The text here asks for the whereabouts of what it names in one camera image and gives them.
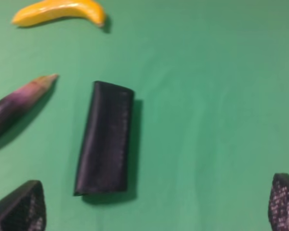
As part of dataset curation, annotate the black leather glasses case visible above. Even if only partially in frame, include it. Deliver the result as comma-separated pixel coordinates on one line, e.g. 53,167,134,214
74,81,134,196

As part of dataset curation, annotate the green tablecloth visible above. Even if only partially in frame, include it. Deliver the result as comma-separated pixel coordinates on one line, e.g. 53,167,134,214
0,0,289,231

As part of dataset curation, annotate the yellow banana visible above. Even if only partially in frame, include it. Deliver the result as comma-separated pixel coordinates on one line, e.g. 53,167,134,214
12,0,106,27

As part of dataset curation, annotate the purple eggplant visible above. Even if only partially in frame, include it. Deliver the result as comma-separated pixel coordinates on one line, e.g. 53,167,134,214
0,74,59,138

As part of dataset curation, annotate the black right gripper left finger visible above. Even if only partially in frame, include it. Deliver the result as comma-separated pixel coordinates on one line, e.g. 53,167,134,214
0,180,47,231

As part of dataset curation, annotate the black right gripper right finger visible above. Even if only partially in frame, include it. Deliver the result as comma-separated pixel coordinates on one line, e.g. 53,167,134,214
268,173,289,231

